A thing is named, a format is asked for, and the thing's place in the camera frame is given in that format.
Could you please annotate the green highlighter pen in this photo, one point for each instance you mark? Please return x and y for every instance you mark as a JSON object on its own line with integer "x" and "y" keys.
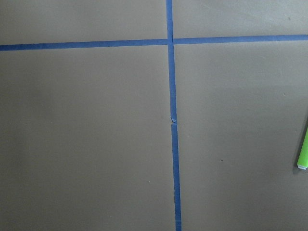
{"x": 302, "y": 160}

